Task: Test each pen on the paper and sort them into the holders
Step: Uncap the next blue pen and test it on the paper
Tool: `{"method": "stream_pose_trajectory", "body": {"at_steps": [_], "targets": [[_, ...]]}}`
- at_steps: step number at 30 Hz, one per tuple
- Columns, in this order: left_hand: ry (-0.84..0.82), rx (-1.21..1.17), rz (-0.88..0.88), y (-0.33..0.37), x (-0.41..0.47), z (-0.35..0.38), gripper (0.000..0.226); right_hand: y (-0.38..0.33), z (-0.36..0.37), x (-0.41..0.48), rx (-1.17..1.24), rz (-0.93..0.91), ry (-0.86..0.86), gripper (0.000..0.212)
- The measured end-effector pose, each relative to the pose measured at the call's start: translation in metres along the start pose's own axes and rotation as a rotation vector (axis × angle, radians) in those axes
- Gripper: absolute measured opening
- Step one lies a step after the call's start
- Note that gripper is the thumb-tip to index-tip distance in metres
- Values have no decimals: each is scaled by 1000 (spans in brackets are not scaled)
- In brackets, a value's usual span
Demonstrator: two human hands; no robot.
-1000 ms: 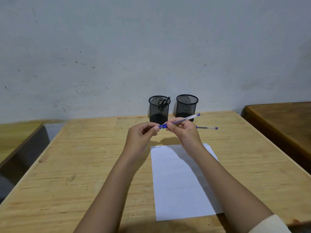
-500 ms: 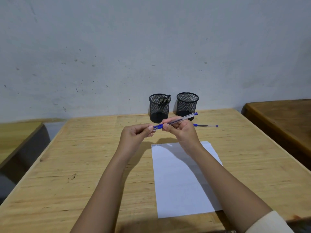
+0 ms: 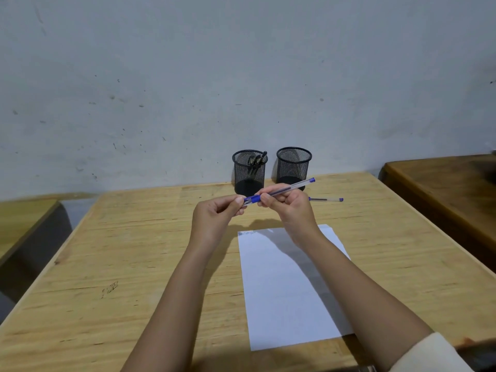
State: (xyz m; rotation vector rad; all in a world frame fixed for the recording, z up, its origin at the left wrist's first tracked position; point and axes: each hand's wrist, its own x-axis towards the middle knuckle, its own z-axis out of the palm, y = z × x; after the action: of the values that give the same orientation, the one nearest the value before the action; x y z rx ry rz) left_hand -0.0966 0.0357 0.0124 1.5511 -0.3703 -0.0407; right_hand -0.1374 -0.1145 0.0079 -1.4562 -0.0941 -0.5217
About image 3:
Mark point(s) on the person's left forearm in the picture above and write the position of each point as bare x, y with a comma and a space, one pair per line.
170, 317

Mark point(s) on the dark wooden side table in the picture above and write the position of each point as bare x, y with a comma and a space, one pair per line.
445, 189

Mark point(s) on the person's left hand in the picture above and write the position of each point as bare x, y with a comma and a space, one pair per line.
211, 224

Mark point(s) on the light wooden side table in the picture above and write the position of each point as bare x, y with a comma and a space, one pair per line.
23, 224

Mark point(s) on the white paper sheet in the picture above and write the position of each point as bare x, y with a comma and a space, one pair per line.
279, 298

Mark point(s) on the person's right hand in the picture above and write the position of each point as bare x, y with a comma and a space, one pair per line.
294, 213

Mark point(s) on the blue pen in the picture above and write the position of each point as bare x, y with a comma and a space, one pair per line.
294, 186
329, 199

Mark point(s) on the cream sleeve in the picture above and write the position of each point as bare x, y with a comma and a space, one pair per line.
430, 356

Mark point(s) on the person's right forearm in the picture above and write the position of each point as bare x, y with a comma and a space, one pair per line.
368, 306

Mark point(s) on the black mesh pen holder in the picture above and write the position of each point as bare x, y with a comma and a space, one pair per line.
292, 166
248, 187

